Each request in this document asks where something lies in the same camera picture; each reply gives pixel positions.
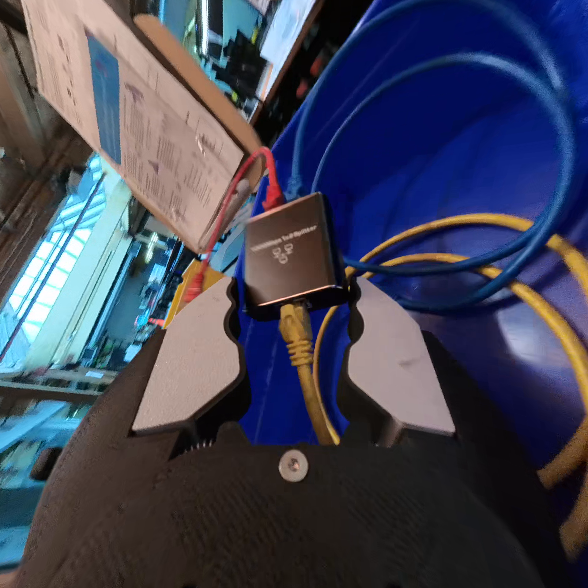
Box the printed instruction sheet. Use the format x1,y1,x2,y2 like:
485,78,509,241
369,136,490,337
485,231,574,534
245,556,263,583
21,0,244,251

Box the yellow network cable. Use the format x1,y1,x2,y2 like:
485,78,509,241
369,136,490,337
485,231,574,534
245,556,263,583
279,213,588,561

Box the blue network cable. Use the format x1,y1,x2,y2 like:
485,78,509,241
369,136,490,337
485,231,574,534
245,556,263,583
290,0,580,315

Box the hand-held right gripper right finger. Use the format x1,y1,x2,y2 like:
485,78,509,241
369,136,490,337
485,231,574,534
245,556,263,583
337,277,457,447

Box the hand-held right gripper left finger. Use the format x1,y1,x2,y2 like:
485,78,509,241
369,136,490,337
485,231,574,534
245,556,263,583
130,276,252,436

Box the black network splitter box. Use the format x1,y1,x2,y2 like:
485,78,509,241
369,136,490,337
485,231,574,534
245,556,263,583
243,192,350,321

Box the instruction sheet on stand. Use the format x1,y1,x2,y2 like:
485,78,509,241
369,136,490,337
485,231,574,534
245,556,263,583
21,0,268,253

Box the blue plastic bin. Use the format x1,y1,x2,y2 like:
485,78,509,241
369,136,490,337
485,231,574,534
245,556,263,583
234,0,588,588

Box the red network cable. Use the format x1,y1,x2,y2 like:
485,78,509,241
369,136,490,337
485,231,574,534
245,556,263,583
184,146,286,304

